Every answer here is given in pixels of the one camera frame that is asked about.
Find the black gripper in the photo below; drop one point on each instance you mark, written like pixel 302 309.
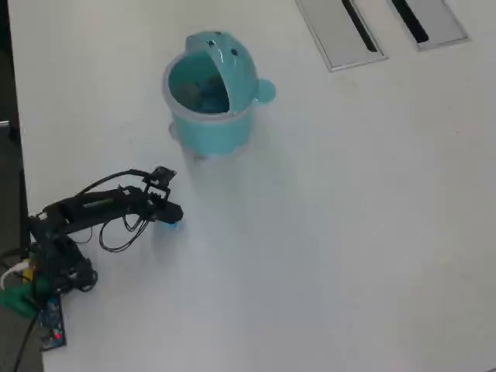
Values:
pixel 155 203

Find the blue lego block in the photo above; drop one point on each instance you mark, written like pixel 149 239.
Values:
pixel 170 227

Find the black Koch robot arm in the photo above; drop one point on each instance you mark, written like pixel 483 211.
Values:
pixel 89 205

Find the teal whale-shaped bin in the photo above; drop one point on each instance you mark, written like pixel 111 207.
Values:
pixel 211 128

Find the yellow connector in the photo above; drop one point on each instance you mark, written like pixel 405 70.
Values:
pixel 28 274

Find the blue circuit board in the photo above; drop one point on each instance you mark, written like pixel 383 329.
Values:
pixel 53 323

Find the green table clamp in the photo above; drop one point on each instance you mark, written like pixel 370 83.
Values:
pixel 15 298

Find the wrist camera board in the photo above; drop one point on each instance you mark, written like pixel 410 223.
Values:
pixel 159 175

